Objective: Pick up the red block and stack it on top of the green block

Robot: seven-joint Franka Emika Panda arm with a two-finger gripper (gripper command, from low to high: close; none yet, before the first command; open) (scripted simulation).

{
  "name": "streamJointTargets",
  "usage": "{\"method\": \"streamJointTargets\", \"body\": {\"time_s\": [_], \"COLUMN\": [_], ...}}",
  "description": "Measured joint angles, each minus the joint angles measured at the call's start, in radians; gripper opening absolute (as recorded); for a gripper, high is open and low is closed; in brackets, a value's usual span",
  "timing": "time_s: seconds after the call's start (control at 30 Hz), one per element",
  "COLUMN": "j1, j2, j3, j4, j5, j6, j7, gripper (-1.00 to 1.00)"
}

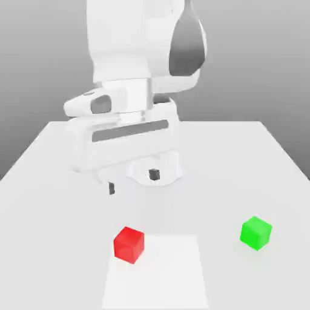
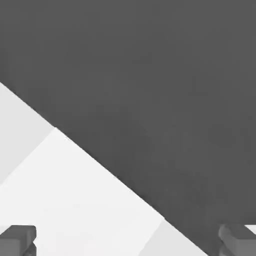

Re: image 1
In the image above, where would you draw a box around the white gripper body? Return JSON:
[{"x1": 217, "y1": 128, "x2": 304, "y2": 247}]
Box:
[{"x1": 65, "y1": 99, "x2": 182, "y2": 174}]

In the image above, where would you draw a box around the small red cube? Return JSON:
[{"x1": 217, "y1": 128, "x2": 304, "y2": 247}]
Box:
[{"x1": 113, "y1": 226, "x2": 145, "y2": 265}]

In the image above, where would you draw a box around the small green cube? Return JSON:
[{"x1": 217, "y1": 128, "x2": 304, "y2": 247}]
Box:
[{"x1": 239, "y1": 216, "x2": 273, "y2": 252}]

